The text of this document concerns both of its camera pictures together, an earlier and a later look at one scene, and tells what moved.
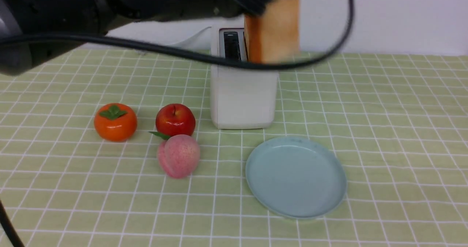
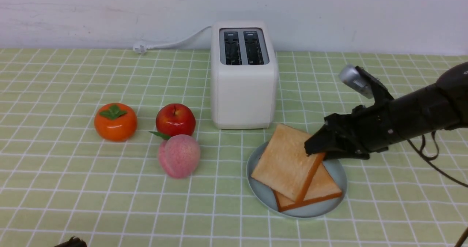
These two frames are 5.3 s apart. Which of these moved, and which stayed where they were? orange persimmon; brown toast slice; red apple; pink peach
Moved: brown toast slice
Stayed: red apple; orange persimmon; pink peach
